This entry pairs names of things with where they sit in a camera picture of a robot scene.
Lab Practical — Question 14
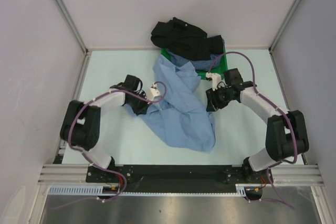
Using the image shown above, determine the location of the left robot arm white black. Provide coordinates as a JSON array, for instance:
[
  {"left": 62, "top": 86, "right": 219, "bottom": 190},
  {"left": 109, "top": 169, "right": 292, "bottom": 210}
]
[{"left": 60, "top": 75, "right": 151, "bottom": 182}]

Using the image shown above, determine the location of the black long sleeve shirt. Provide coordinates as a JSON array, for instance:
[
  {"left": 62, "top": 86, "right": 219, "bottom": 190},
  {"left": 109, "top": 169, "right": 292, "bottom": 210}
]
[{"left": 151, "top": 17, "right": 224, "bottom": 61}]

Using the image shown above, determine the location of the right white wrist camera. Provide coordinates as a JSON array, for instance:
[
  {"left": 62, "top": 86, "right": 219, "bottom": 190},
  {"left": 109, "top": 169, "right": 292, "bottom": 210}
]
[{"left": 205, "top": 72, "right": 222, "bottom": 91}]

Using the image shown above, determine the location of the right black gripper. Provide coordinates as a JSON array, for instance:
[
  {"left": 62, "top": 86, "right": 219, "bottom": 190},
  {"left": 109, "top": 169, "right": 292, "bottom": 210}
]
[{"left": 205, "top": 84, "right": 235, "bottom": 112}]

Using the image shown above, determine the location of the light blue long sleeve shirt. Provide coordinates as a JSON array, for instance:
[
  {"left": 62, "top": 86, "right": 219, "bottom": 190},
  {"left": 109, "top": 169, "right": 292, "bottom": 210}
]
[{"left": 140, "top": 56, "right": 216, "bottom": 152}]

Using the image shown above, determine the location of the left aluminium corner post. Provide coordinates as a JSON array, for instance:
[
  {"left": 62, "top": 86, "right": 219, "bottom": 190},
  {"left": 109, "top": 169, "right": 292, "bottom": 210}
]
[{"left": 53, "top": 0, "right": 88, "bottom": 55}]

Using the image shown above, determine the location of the aluminium frame rail front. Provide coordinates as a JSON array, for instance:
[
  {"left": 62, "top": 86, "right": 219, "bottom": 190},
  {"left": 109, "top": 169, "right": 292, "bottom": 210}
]
[{"left": 38, "top": 164, "right": 324, "bottom": 187}]

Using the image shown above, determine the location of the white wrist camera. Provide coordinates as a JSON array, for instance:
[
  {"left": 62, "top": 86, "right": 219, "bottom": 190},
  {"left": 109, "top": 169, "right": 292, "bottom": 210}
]
[
  {"left": 205, "top": 72, "right": 222, "bottom": 91},
  {"left": 145, "top": 83, "right": 161, "bottom": 101}
]

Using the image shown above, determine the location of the right aluminium corner post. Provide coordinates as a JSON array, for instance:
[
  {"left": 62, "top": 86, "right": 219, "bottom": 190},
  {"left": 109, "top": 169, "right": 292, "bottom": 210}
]
[{"left": 268, "top": 0, "right": 302, "bottom": 54}]

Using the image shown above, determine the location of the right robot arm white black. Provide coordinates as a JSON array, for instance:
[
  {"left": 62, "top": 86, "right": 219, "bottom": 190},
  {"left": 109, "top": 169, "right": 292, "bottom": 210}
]
[{"left": 205, "top": 69, "right": 309, "bottom": 183}]

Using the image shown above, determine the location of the purple cable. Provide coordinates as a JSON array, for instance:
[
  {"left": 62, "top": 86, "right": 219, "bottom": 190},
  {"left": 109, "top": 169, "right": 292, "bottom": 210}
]
[
  {"left": 51, "top": 81, "right": 166, "bottom": 210},
  {"left": 207, "top": 51, "right": 299, "bottom": 210}
]

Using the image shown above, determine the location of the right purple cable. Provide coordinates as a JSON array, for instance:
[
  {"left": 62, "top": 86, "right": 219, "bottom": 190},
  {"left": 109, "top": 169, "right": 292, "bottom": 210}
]
[{"left": 207, "top": 51, "right": 299, "bottom": 210}]

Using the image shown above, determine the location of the dark blue checked shirt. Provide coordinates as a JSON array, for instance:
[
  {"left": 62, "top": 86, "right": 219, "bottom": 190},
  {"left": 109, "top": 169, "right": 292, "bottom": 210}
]
[{"left": 166, "top": 34, "right": 225, "bottom": 71}]

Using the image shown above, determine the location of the green plastic bin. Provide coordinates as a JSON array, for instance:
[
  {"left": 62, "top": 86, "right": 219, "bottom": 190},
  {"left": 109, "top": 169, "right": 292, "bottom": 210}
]
[{"left": 161, "top": 48, "right": 228, "bottom": 80}]

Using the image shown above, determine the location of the aluminium corner post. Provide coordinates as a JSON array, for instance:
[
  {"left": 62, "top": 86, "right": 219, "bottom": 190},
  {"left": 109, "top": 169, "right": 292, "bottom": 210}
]
[
  {"left": 268, "top": 0, "right": 302, "bottom": 54},
  {"left": 53, "top": 0, "right": 88, "bottom": 55}
]

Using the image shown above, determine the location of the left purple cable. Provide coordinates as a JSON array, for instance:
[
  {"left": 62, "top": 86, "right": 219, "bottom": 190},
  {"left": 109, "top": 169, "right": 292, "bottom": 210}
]
[{"left": 51, "top": 81, "right": 166, "bottom": 210}]

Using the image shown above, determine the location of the white slotted cable duct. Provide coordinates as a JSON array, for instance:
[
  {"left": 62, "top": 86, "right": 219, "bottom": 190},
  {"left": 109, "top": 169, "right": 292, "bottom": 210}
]
[{"left": 48, "top": 185, "right": 103, "bottom": 195}]

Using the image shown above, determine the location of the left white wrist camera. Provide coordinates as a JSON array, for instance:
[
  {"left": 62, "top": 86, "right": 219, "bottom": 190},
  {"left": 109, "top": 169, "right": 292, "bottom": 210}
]
[{"left": 145, "top": 83, "right": 161, "bottom": 101}]

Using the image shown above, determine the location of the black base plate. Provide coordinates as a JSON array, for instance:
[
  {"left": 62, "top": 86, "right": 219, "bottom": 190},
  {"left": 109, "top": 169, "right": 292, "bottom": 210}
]
[{"left": 86, "top": 164, "right": 264, "bottom": 194}]

